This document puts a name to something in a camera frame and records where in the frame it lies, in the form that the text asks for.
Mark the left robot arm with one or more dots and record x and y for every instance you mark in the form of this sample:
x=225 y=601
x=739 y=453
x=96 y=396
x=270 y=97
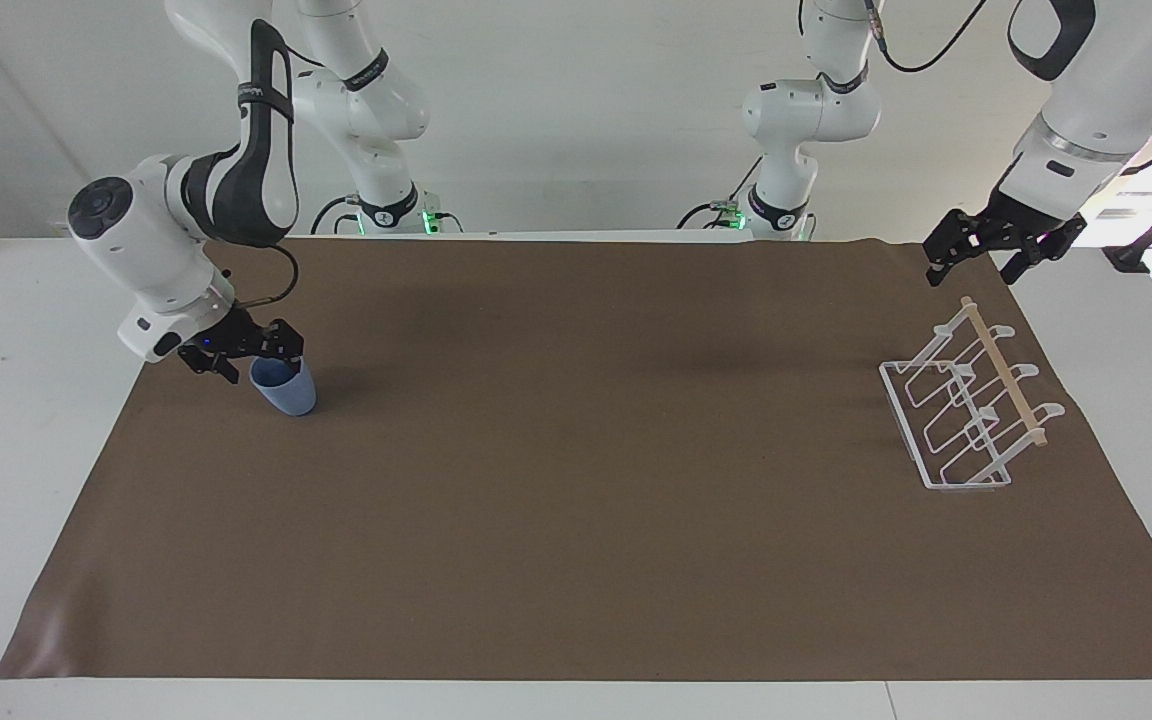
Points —
x=1096 y=80

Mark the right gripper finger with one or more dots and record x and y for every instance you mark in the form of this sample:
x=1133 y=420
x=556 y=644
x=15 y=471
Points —
x=282 y=338
x=216 y=367

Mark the blue plastic cup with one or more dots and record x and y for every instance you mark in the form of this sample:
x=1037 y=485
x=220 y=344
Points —
x=286 y=392

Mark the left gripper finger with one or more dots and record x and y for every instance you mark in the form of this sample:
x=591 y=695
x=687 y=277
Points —
x=1044 y=250
x=954 y=246

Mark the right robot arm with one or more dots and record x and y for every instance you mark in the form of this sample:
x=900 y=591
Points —
x=236 y=180

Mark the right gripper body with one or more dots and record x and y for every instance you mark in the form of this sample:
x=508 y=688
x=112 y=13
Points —
x=221 y=338

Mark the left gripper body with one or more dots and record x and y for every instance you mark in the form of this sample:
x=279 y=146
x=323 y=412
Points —
x=1024 y=218

